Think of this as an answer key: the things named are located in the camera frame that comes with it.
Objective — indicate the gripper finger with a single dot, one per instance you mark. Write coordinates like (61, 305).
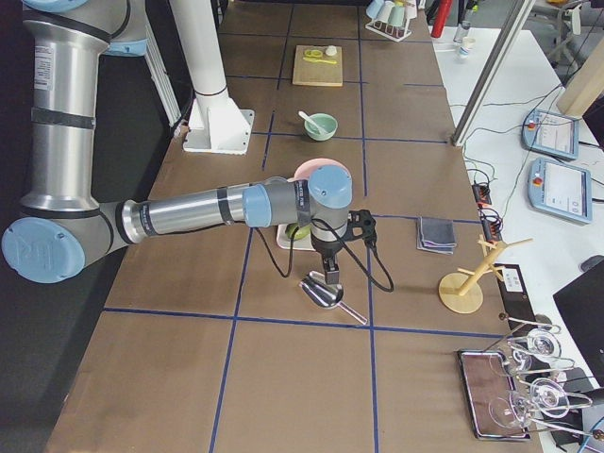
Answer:
(329, 266)
(333, 274)

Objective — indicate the far teach pendant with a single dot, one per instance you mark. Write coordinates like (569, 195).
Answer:
(551, 134)

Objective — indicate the wine glass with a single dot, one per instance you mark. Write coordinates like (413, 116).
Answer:
(538, 352)
(544, 400)

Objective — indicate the beige tray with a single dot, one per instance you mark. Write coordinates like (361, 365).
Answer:
(284, 243)

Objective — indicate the paper cup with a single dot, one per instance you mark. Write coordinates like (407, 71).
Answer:
(467, 44)

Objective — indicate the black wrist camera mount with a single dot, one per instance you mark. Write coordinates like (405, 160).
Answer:
(361, 225)

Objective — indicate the black framed tray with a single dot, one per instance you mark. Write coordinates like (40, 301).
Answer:
(484, 381)

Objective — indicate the aluminium frame post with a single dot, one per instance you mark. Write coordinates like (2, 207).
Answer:
(506, 38)

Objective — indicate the pink bowl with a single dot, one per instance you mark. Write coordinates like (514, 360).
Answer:
(306, 168)

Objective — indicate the teach pendant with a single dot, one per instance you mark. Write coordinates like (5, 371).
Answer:
(561, 190)
(551, 134)

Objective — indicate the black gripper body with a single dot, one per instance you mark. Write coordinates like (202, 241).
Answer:
(327, 247)

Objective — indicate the black power strip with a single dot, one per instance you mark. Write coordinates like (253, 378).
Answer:
(491, 221)

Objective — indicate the wooden cup stand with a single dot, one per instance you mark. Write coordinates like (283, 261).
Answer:
(459, 291)

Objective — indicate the green lime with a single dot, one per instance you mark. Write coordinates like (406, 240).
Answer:
(296, 232)

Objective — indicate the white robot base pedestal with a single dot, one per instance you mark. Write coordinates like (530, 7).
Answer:
(216, 124)

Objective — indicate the metal ice scoop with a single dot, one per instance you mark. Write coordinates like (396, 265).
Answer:
(327, 296)

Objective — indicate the bamboo cutting board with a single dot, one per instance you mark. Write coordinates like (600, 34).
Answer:
(317, 74)

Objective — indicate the folded grey cloth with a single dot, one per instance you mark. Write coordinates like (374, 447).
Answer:
(436, 235)

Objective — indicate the red bottle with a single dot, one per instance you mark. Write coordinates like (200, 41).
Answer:
(442, 10)

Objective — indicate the green bowl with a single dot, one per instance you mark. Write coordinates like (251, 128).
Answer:
(327, 122)

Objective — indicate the white plastic spoon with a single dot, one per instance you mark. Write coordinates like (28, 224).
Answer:
(309, 120)

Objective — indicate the near teach pendant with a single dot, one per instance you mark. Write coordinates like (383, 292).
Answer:
(561, 190)

